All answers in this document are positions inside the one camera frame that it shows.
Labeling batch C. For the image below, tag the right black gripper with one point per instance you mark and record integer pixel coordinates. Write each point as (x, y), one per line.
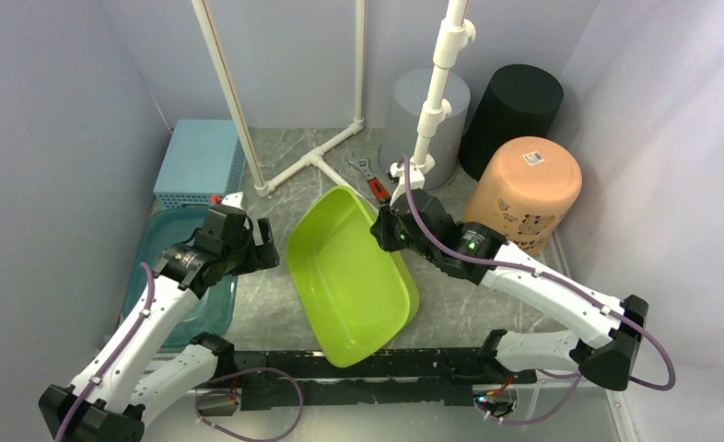
(380, 228)

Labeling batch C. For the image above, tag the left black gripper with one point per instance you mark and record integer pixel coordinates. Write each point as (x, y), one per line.
(261, 256)

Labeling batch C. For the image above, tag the green plastic tray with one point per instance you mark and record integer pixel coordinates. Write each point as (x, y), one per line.
(356, 296)

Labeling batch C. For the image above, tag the clear teal plastic tub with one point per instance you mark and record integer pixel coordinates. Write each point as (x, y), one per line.
(213, 313)

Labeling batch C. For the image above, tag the blue plastic basket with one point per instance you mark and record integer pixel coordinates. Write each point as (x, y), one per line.
(204, 157)

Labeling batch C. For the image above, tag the orange plastic bucket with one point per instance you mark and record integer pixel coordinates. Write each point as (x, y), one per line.
(526, 190)

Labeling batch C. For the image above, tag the black plastic bucket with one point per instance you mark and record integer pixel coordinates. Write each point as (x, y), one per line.
(519, 100)

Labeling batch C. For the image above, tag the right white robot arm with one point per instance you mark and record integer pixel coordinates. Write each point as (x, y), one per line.
(602, 334)

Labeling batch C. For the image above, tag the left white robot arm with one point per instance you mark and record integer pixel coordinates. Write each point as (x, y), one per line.
(113, 398)

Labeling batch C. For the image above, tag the red handled adjustable wrench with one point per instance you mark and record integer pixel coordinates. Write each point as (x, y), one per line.
(363, 165)

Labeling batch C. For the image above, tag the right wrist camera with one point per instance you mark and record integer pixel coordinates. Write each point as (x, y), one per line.
(405, 174)

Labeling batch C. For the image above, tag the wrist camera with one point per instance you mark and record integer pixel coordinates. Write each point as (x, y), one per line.
(235, 200)
(405, 174)

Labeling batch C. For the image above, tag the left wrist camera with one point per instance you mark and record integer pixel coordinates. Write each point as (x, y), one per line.
(235, 200)

